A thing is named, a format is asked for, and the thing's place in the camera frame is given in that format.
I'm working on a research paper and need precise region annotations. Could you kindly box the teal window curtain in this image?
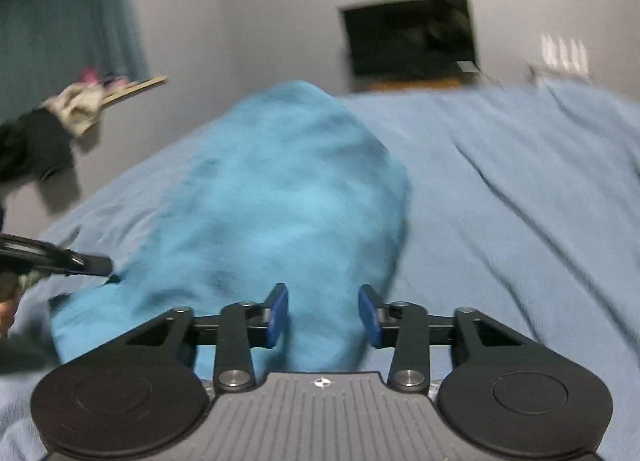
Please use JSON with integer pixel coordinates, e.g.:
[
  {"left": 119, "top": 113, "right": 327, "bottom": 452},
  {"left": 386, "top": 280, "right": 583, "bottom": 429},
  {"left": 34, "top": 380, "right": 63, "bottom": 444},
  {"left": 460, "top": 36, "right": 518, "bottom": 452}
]
[{"left": 1, "top": 0, "right": 150, "bottom": 121}]

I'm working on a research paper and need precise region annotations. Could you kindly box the pink item on sill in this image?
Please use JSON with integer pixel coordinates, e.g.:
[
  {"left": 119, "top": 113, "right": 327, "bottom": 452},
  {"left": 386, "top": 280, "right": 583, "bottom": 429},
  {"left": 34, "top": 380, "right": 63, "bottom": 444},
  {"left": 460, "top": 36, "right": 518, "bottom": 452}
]
[{"left": 78, "top": 68, "right": 129, "bottom": 92}]

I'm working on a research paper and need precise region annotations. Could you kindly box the wooden tv stand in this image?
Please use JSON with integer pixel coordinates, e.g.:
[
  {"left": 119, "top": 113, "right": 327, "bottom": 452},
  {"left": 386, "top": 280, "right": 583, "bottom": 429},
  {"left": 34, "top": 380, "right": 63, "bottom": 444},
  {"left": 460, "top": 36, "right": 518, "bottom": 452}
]
[{"left": 362, "top": 78, "right": 464, "bottom": 92}]

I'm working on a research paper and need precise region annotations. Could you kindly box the black hanging garment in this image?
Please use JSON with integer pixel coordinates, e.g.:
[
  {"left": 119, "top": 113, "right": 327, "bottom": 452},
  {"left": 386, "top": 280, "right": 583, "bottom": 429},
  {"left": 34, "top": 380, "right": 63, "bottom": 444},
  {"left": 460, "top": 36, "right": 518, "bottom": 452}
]
[{"left": 1, "top": 108, "right": 74, "bottom": 182}]

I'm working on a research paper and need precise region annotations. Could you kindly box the teal garment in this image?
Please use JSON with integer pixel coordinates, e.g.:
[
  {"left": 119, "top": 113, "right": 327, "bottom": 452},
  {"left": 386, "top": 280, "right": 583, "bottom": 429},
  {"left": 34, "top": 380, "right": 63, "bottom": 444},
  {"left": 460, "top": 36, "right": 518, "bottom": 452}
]
[{"left": 52, "top": 82, "right": 410, "bottom": 372}]

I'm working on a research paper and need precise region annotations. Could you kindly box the person's left hand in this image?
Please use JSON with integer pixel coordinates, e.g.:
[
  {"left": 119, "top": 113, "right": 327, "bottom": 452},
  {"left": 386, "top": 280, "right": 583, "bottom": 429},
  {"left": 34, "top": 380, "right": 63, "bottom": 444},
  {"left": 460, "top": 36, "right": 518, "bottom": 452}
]
[{"left": 0, "top": 288, "right": 21, "bottom": 339}]

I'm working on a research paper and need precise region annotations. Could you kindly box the cream cloth on sill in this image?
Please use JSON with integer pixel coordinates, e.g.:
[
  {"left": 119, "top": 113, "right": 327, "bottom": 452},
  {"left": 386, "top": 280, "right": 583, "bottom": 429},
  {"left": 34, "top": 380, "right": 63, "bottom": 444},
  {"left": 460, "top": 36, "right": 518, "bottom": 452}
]
[{"left": 41, "top": 83, "right": 106, "bottom": 139}]

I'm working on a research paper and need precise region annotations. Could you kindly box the black flat screen television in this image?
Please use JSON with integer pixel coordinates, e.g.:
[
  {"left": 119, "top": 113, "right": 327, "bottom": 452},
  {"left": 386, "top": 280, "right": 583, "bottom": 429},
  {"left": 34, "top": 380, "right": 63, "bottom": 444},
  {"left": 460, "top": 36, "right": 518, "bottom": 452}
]
[{"left": 340, "top": 0, "right": 482, "bottom": 89}]

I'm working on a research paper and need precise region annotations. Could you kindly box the white wifi router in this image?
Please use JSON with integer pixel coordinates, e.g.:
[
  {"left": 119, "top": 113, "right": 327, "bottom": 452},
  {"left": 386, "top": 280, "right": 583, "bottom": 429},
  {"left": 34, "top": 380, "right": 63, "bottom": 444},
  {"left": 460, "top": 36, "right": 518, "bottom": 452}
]
[{"left": 540, "top": 33, "right": 589, "bottom": 77}]

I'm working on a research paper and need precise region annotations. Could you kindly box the light blue fleece blanket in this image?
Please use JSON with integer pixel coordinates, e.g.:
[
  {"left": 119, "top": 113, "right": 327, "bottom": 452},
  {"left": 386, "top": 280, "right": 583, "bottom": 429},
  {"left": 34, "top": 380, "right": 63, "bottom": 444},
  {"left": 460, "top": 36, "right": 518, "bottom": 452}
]
[{"left": 1, "top": 82, "right": 639, "bottom": 460}]

